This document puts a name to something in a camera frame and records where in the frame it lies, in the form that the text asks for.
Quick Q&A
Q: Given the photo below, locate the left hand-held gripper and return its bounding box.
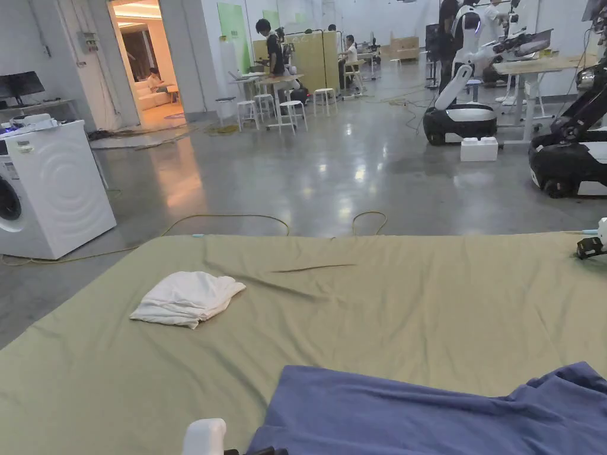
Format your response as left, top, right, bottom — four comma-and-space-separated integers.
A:
182, 417, 289, 455

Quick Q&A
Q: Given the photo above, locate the blue garment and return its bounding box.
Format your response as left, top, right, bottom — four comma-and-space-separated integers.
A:
246, 361, 607, 455

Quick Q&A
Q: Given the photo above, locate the bed with pale green sheet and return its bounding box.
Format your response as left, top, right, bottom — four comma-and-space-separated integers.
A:
0, 230, 607, 455

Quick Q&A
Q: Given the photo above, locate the white crumpled cloth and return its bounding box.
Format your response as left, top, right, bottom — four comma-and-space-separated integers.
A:
129, 271, 247, 330

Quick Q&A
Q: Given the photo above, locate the white washing machine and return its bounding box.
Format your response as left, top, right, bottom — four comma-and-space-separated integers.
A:
0, 113, 118, 261

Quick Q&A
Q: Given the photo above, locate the white foam block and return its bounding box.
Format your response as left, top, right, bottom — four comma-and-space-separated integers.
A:
459, 136, 500, 163

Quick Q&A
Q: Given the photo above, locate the wooden desk with white legs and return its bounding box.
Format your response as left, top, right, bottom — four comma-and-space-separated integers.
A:
229, 72, 306, 132

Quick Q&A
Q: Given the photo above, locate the white sofa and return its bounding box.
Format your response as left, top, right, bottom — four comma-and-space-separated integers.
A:
137, 80, 180, 113

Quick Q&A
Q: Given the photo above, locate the spare hand-held gripper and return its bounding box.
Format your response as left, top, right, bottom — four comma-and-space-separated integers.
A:
576, 217, 607, 261

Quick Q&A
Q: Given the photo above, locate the white humanoid robot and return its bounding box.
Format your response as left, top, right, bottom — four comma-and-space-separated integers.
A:
421, 4, 504, 147

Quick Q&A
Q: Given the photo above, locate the black wheeled robot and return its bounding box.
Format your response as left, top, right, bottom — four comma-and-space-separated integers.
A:
528, 56, 607, 200

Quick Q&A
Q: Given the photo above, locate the wooden crate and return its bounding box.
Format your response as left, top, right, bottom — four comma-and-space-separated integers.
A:
389, 32, 420, 62

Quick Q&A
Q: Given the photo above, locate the desk with black monitor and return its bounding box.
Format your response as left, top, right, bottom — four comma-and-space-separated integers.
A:
0, 71, 79, 125

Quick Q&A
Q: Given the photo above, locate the long wooden table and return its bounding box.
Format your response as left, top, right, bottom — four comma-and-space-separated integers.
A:
493, 53, 599, 143

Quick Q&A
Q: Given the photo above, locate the yellow floor cable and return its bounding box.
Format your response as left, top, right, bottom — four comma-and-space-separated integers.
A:
0, 214, 291, 267
352, 210, 388, 237

